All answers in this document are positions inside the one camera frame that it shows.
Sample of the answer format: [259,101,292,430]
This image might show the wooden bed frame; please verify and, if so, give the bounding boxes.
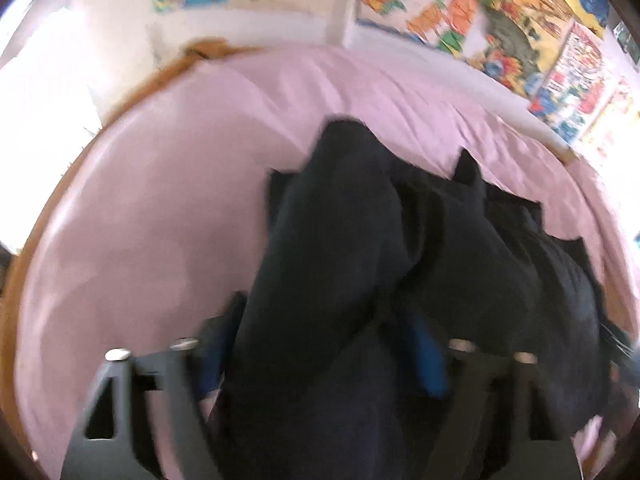
[1,38,257,479]

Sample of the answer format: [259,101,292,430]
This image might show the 2024 collage drawing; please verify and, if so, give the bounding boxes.
[528,23,605,144]

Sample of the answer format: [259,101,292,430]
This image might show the black puffer jacket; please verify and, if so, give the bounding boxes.
[212,120,608,479]

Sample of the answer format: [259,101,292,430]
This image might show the landscape drawing with black hill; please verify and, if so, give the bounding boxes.
[468,0,574,98]

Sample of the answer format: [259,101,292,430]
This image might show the pink bed duvet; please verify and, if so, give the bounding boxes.
[14,46,639,478]

